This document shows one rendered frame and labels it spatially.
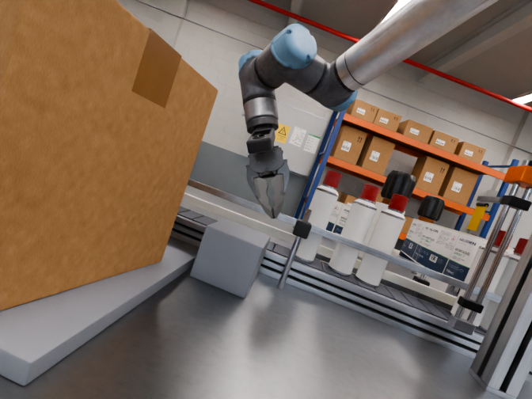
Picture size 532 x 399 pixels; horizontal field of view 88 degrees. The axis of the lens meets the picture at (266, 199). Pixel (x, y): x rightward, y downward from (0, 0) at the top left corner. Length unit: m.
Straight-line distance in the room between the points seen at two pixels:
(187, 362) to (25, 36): 0.29
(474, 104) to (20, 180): 6.24
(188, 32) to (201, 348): 5.39
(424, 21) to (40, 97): 0.50
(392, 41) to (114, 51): 0.43
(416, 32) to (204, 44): 4.99
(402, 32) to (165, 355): 0.55
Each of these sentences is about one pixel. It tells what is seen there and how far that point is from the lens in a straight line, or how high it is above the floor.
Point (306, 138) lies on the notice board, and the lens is 4.87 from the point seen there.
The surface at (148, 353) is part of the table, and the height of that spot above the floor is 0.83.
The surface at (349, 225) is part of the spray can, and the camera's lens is 0.62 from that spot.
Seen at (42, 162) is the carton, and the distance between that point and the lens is 0.28.
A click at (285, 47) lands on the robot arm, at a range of 0.56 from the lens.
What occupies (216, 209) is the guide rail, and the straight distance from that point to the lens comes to 0.69.
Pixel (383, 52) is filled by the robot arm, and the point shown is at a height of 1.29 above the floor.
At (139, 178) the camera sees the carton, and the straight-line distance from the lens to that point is 0.35.
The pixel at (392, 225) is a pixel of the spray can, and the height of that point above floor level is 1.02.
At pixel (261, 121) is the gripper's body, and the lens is 0.60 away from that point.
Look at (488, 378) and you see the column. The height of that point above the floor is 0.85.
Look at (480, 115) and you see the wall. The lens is 6.33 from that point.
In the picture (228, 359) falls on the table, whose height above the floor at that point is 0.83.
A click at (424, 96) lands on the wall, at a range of 5.82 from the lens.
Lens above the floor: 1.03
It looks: 5 degrees down
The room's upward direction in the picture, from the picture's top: 20 degrees clockwise
